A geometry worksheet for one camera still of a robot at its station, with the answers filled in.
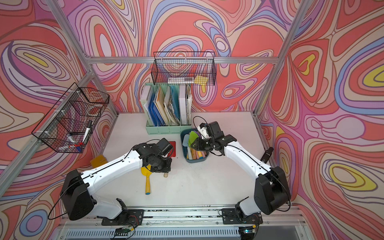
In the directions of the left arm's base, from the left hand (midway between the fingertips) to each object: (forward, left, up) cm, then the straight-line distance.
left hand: (172, 170), depth 78 cm
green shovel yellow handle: (+27, -11, -8) cm, 30 cm away
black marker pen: (+10, +38, +21) cm, 45 cm away
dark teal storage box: (+12, -17, -6) cm, 21 cm away
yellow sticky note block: (+11, +48, -10) cm, 50 cm away
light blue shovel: (+22, -6, -7) cm, 23 cm away
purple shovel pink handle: (+28, -15, -4) cm, 32 cm away
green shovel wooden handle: (+13, -11, -5) cm, 18 cm away
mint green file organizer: (+38, +6, +10) cm, 39 cm away
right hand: (+10, -12, +4) cm, 16 cm away
